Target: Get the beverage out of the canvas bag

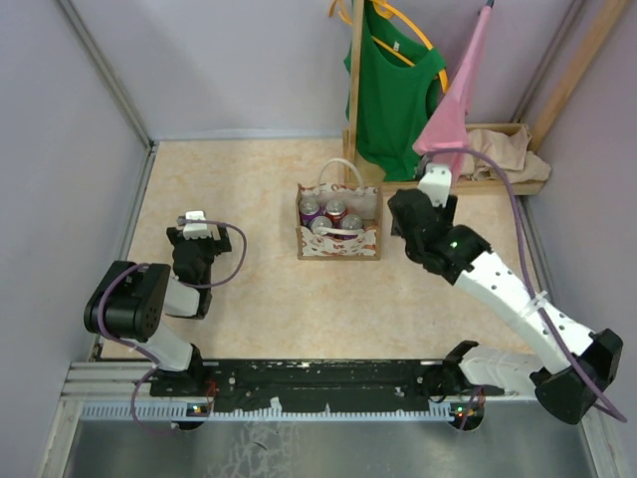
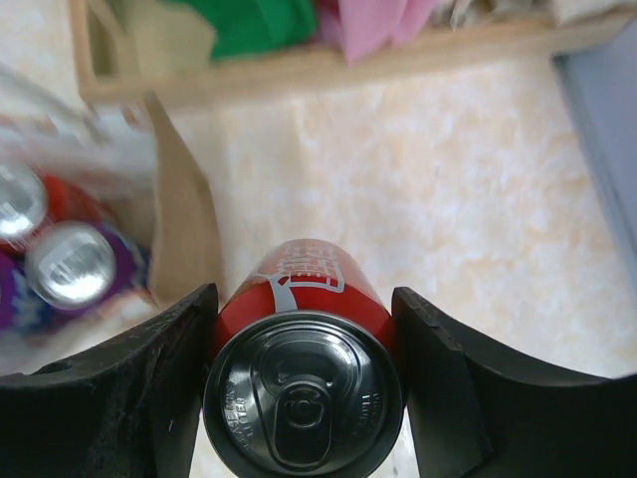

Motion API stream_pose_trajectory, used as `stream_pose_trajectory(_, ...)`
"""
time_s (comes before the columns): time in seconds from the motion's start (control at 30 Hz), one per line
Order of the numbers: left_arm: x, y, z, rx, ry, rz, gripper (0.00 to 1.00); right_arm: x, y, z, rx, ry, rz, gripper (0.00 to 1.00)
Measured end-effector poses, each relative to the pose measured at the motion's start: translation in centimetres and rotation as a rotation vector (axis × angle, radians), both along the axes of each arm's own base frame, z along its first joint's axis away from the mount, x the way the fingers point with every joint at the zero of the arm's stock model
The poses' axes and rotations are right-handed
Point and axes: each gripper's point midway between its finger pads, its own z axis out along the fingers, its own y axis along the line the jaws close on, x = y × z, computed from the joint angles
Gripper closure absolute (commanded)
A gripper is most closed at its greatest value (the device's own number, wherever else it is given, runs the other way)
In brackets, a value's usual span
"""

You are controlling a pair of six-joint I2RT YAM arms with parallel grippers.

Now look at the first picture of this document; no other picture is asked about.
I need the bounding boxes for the silver purple can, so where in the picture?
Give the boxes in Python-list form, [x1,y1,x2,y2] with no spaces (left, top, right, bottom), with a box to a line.
[339,214,364,235]

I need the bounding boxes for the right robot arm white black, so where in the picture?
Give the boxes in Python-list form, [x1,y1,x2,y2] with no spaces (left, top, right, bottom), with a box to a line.
[388,189,623,424]

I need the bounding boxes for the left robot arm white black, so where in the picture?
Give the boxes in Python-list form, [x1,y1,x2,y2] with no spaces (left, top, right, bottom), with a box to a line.
[84,222,232,396]

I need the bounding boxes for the patterned canvas tote bag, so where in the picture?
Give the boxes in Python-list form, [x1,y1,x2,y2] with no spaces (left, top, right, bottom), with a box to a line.
[295,158,383,261]

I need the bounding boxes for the red can back middle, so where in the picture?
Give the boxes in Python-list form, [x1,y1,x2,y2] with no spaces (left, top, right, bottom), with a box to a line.
[324,199,348,226]

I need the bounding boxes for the pink shirt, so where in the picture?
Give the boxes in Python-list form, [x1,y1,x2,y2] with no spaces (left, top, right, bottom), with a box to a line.
[413,1,494,184]

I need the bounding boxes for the purple can front left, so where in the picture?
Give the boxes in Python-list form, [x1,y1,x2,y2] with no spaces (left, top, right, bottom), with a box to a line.
[309,215,333,236]

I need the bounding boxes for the beige crumpled cloth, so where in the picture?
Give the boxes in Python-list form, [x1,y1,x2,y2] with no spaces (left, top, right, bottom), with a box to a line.
[468,125,551,183]

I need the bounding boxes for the purple can back left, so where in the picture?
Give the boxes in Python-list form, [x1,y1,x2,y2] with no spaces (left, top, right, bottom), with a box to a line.
[298,196,322,226]

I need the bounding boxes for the green tank top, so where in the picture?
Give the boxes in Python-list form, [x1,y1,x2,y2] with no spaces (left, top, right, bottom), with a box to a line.
[356,2,446,182]

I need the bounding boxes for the yellow clothes hanger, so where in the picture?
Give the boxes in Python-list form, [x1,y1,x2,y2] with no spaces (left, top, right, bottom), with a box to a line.
[328,0,450,94]

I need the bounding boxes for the leaning wooden beam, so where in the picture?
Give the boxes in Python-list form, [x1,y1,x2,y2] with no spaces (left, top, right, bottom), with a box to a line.
[516,0,630,151]

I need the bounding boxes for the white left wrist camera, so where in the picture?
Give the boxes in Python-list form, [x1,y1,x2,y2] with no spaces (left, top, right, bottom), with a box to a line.
[182,210,212,240]

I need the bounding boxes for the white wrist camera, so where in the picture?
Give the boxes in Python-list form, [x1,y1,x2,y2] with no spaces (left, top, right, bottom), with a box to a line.
[182,210,212,240]
[417,163,453,207]

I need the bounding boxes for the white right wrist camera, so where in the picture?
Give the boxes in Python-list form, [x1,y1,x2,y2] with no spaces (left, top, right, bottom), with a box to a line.
[417,163,453,207]

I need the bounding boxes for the wooden clothes rack frame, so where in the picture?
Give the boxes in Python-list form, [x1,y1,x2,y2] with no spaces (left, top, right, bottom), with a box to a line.
[342,1,546,196]

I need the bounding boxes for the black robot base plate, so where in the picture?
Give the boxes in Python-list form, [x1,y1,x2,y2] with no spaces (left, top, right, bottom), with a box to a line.
[148,358,505,413]

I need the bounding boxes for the white slotted cable duct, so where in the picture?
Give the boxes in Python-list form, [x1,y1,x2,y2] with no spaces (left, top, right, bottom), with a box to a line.
[80,399,477,422]

